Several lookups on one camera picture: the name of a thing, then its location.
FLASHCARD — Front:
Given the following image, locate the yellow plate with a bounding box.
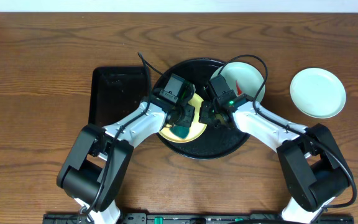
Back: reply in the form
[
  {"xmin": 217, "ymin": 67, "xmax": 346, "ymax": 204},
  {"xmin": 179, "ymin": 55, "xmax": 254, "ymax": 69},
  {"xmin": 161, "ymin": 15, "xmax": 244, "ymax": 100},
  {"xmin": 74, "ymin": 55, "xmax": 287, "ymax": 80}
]
[{"xmin": 158, "ymin": 93, "xmax": 207, "ymax": 143}]

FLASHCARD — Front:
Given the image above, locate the green orange sponge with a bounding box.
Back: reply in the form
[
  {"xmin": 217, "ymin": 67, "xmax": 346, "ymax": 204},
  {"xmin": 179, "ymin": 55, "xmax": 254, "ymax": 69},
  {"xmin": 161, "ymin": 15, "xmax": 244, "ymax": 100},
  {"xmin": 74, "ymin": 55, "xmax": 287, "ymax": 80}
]
[{"xmin": 170, "ymin": 125, "xmax": 190, "ymax": 139}]

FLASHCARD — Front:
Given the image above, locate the light blue plate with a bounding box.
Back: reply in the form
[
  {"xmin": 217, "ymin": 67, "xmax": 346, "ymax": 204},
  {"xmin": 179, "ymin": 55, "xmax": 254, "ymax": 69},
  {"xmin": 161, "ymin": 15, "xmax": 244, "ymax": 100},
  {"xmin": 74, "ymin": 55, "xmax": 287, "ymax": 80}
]
[
  {"xmin": 290, "ymin": 68, "xmax": 346, "ymax": 119},
  {"xmin": 210, "ymin": 62, "xmax": 265, "ymax": 103}
]

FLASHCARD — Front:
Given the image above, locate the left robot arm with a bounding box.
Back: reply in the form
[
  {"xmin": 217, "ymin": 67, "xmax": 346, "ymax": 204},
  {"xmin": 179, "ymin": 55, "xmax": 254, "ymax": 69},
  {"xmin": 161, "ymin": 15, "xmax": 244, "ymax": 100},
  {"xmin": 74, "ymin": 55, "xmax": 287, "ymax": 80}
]
[{"xmin": 57, "ymin": 75, "xmax": 196, "ymax": 223}]

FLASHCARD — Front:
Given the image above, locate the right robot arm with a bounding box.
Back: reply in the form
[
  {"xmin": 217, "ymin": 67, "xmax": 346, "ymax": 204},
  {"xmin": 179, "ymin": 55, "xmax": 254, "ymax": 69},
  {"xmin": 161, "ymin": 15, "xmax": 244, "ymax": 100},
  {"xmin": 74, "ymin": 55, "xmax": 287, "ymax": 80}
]
[{"xmin": 199, "ymin": 75, "xmax": 355, "ymax": 223}]

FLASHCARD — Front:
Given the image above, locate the black round tray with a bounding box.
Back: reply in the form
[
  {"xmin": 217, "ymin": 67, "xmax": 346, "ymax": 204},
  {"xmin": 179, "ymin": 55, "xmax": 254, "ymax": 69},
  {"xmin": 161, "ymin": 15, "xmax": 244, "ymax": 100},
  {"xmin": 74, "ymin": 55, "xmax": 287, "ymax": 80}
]
[{"xmin": 154, "ymin": 58, "xmax": 250, "ymax": 159}]

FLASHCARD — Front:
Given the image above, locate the black rectangular tray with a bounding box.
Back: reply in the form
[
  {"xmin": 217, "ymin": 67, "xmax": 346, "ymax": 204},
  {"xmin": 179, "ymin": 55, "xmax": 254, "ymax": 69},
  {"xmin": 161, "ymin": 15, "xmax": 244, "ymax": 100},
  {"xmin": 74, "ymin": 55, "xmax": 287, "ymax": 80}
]
[{"xmin": 88, "ymin": 66, "xmax": 149, "ymax": 127}]

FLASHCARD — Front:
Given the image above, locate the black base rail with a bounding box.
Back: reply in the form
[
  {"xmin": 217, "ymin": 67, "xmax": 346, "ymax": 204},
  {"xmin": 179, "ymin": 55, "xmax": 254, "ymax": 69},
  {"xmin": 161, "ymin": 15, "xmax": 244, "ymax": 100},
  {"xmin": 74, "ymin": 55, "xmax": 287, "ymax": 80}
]
[{"xmin": 42, "ymin": 212, "xmax": 354, "ymax": 224}]

